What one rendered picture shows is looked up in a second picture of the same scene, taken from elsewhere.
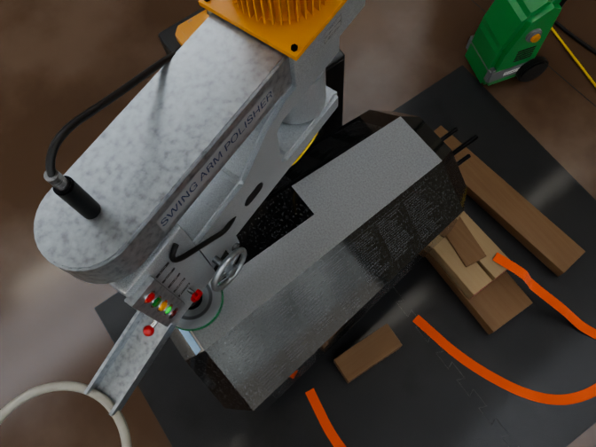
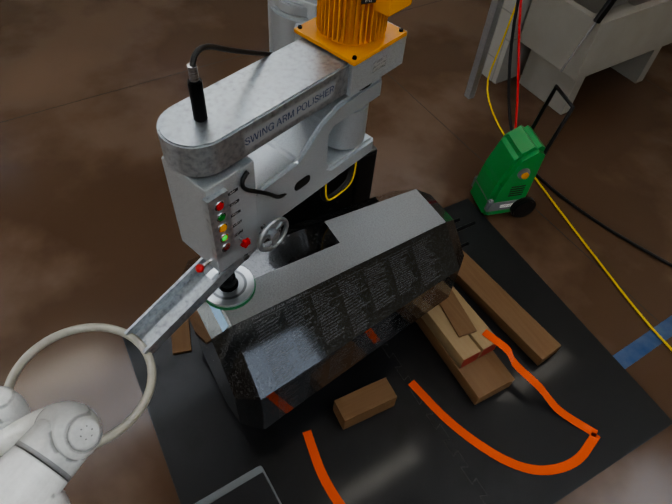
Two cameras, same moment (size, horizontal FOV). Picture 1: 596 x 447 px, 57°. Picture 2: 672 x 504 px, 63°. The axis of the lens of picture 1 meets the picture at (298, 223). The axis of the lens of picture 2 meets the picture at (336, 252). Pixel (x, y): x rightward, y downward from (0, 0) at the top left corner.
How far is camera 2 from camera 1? 0.83 m
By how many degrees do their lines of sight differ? 18
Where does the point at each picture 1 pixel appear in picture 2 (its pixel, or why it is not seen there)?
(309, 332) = (321, 338)
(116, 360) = (157, 313)
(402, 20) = (422, 162)
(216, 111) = (296, 83)
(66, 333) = (90, 352)
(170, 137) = (263, 90)
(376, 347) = (373, 395)
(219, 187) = (280, 162)
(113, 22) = not seen: hidden behind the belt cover
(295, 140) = (338, 159)
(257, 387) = (268, 377)
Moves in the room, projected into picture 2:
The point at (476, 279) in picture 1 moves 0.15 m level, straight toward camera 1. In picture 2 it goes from (467, 348) to (446, 363)
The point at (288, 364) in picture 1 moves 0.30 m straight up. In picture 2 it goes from (299, 363) to (299, 326)
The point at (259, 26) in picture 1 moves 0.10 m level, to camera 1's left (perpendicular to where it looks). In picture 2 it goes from (332, 45) to (302, 44)
